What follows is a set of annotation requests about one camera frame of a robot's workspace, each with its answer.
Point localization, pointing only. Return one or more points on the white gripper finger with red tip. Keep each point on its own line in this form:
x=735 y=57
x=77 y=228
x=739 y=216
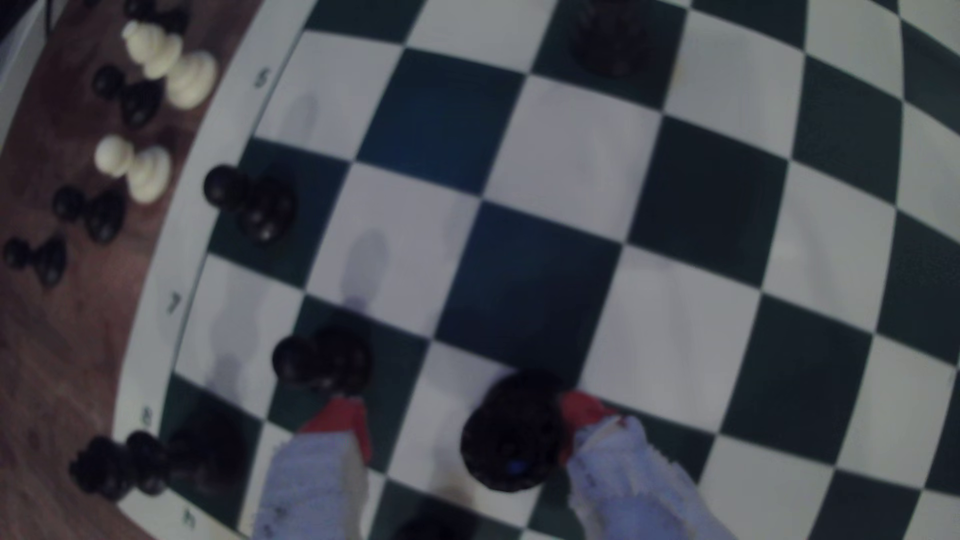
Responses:
x=315 y=480
x=637 y=484

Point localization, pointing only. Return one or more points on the black chess pawn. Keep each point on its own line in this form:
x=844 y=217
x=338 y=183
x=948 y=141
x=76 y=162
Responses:
x=103 y=216
x=49 y=261
x=330 y=361
x=262 y=206
x=141 y=101
x=514 y=439

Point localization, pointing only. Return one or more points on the black chess queen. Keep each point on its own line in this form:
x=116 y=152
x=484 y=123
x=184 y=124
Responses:
x=150 y=459

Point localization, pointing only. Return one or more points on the green white chess board mat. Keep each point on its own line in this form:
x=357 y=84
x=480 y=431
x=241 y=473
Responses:
x=570 y=157

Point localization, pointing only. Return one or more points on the white chess pawn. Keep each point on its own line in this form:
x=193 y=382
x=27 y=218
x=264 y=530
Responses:
x=146 y=174

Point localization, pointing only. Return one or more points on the white chess piece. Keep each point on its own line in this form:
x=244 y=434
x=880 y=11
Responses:
x=187 y=79

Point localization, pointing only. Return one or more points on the black chess rook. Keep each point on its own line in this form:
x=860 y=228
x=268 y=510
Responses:
x=611 y=34

